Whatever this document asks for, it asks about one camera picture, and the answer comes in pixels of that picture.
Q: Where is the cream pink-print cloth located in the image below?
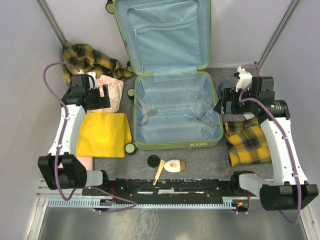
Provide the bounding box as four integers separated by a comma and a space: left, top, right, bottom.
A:
97, 74, 124, 113

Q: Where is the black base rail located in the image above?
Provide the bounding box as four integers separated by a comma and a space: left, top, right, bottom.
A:
81, 177, 261, 205

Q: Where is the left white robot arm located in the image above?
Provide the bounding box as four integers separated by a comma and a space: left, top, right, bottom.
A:
37, 72, 111, 195

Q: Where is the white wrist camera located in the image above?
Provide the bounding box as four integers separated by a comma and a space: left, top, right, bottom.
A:
233, 66, 253, 92
86, 71, 99, 89

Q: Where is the right aluminium corner post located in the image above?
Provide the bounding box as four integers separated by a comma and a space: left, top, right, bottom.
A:
257, 0, 301, 69

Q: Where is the white paper tag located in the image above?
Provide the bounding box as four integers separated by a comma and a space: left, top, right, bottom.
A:
243, 113, 255, 120

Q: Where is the yellow plaid shirt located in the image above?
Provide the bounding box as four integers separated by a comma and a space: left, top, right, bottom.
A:
223, 117, 272, 167
62, 40, 133, 80

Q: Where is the aluminium corner post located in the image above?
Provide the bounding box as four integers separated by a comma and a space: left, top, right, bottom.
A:
257, 0, 301, 69
35, 0, 66, 46

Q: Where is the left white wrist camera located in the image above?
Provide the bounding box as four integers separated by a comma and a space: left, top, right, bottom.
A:
86, 71, 99, 89

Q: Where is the green suitcase blue lining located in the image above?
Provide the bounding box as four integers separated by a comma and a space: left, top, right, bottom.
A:
105, 0, 223, 150

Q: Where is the yellow garment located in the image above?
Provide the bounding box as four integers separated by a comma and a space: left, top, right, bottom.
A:
76, 111, 133, 158

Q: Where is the white sunscreen bottle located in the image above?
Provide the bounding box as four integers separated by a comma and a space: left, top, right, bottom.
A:
164, 159, 186, 173

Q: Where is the black round compact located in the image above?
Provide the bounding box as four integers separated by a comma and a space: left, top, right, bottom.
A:
147, 155, 161, 169

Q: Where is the left aluminium corner post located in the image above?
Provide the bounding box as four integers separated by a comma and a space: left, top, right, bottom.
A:
35, 0, 66, 46

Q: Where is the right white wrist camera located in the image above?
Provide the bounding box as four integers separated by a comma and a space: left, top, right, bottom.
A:
233, 66, 253, 92

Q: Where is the gold cosmetic tube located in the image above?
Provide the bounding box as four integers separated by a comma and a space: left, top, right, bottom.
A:
152, 159, 166, 186

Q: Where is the pink fluffy cloth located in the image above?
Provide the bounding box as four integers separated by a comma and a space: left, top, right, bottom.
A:
76, 156, 94, 171

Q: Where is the blue-grey garment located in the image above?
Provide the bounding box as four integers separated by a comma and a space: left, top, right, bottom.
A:
218, 79, 236, 100

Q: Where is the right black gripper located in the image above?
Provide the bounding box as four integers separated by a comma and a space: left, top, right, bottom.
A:
212, 86, 258, 115

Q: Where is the crumpled yellow plaid shirt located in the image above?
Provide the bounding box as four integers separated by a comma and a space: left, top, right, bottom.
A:
62, 40, 133, 80

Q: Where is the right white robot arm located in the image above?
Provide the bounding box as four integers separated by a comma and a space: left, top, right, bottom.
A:
214, 76, 319, 212

